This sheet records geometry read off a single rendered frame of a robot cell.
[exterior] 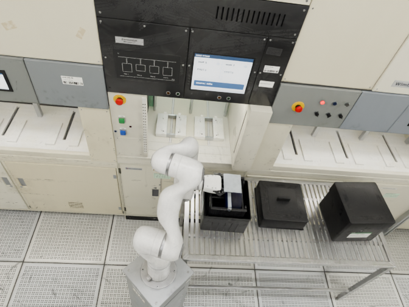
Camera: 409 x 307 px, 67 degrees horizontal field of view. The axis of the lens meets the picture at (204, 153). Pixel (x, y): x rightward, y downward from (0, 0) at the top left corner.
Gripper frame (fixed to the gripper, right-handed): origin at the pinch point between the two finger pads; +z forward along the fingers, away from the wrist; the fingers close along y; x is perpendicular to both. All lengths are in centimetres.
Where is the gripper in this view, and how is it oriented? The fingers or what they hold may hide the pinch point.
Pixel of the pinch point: (229, 185)
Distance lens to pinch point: 177.0
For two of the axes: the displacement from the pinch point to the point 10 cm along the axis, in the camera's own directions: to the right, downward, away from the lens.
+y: -0.2, 7.7, -6.4
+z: 9.9, 0.9, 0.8
